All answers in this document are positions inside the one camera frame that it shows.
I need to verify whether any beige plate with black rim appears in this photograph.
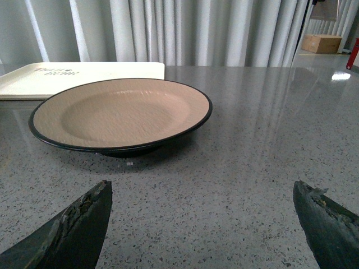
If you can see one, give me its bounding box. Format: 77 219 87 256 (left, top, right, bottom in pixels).
29 78 213 156

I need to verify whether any red metal post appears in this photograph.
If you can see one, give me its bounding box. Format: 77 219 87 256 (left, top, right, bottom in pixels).
346 38 359 69

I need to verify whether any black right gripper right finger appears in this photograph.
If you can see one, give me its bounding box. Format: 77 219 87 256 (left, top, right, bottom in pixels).
293 181 358 268

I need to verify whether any grey pleated curtain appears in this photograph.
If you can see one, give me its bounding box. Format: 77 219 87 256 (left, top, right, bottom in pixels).
1 1 309 67

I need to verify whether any brown cardboard box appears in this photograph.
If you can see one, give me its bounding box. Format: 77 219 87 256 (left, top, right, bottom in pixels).
301 34 342 54

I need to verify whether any cream rectangular serving tray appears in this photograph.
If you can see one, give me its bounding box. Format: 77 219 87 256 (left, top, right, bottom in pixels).
1 62 165 100

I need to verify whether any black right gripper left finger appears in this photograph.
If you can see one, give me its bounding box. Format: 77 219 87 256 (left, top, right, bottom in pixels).
1 180 112 268

